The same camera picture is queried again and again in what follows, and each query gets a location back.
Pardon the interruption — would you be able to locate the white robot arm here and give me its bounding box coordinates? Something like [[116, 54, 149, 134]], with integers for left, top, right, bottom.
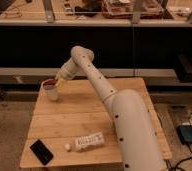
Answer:
[[56, 46, 167, 171]]

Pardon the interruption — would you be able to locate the white ceramic cup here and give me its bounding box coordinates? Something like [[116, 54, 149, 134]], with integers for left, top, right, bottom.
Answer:
[[42, 79, 59, 101]]

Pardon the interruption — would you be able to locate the wooden slatted table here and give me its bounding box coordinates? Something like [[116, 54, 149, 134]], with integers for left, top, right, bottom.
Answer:
[[19, 77, 173, 169]]

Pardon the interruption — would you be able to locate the black smartphone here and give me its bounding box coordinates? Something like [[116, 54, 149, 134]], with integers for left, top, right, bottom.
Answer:
[[30, 139, 53, 165]]

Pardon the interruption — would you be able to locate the black power adapter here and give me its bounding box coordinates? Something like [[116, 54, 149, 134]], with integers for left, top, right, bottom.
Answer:
[[176, 125, 192, 144]]

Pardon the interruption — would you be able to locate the grey metal shelf rail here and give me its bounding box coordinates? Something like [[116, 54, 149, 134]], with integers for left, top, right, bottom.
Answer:
[[0, 68, 176, 77]]

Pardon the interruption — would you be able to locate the black floor cable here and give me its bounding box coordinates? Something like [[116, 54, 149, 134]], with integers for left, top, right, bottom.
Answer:
[[165, 101, 192, 171]]

